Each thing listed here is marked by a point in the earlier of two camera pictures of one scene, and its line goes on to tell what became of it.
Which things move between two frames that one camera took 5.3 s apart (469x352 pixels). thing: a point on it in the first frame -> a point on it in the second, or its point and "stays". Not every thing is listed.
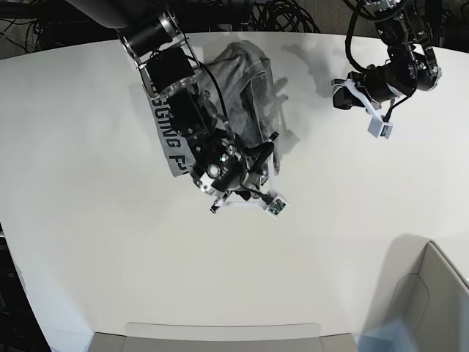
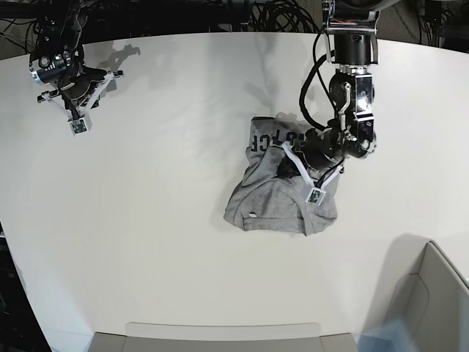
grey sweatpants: [241, 78] -> [272, 194]
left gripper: [221, 166] -> [60, 68]
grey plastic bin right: [419, 289] stays
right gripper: [377, 83] -> [325, 147]
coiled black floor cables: [283, 16] stays
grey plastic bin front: [149, 336] stays
